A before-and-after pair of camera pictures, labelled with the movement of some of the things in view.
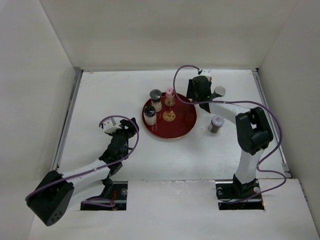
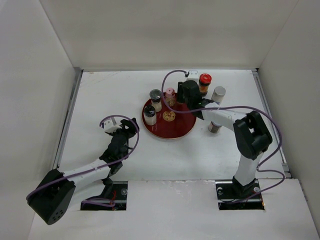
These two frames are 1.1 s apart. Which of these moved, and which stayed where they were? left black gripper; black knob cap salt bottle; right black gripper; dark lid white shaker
Moved: right black gripper
Stayed: left black gripper; dark lid white shaker; black knob cap salt bottle
